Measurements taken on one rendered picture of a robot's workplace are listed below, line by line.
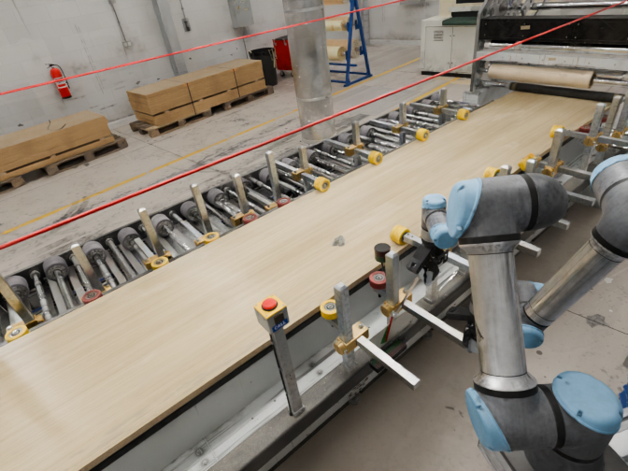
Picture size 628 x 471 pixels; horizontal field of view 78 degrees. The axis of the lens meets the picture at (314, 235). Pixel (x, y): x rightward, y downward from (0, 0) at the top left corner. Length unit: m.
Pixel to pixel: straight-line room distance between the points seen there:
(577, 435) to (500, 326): 0.23
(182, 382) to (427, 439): 1.29
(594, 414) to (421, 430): 1.44
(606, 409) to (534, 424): 0.13
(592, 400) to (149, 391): 1.23
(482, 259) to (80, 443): 1.25
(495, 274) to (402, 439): 1.53
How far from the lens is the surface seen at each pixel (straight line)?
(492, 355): 0.86
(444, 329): 1.51
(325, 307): 1.53
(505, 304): 0.84
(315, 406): 1.52
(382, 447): 2.22
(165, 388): 1.47
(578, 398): 0.92
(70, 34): 8.07
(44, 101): 7.98
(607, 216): 1.02
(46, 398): 1.69
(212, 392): 1.52
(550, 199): 0.86
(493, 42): 3.98
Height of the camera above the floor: 1.98
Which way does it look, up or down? 34 degrees down
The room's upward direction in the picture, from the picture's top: 9 degrees counter-clockwise
